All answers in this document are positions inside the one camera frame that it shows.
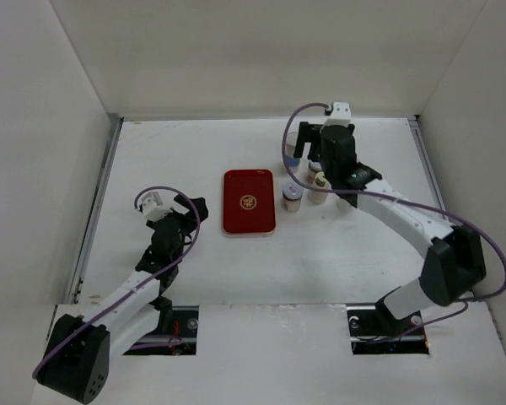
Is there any small jar red label lid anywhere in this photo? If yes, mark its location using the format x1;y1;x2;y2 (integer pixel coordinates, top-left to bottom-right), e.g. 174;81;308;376
306;160;322;184

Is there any tall blue label spice bottle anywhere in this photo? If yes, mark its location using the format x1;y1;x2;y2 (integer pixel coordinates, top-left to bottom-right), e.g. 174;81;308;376
283;132;301;174

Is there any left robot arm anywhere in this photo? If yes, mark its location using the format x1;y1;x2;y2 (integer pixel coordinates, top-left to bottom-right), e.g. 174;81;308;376
32;186;208;404

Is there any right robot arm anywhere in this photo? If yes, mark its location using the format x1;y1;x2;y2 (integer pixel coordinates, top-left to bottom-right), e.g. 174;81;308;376
293;121;486;334

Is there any cream yellow cap bottle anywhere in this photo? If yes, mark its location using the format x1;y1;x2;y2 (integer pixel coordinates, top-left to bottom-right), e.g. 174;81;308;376
308;171;330;205

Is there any silver cap white bottle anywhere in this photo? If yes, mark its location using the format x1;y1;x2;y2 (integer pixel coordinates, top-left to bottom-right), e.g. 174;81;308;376
336;197;353;212

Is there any red rectangular tray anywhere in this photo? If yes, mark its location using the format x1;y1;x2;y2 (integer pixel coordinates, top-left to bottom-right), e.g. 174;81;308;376
222;169;276;235

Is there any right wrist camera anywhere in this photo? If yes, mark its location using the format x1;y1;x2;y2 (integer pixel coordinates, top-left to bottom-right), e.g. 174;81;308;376
324;102;352;127

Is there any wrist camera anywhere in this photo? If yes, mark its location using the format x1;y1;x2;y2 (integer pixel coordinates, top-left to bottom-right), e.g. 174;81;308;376
324;102;352;127
142;202;171;222

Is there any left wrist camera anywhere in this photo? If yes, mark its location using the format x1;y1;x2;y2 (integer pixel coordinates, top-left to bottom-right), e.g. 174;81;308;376
142;202;171;222

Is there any right aluminium table rail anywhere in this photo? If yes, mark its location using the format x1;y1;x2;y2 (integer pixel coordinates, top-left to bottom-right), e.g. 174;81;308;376
407;116;446;210

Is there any aluminium table rail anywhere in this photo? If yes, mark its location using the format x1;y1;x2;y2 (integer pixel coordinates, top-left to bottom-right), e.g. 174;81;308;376
64;113;124;304
407;116;446;210

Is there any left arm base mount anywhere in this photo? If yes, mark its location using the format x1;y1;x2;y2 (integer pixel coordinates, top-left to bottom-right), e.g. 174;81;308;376
124;297;200;356

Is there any left aluminium table rail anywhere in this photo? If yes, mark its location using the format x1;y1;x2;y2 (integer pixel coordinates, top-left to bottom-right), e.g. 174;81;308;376
64;113;124;304

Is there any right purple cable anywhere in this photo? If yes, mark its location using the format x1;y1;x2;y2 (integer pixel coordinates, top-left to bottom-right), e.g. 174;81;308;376
281;102;506;345

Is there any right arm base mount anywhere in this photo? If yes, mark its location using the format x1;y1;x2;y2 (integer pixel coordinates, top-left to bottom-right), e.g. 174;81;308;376
346;305;429;355

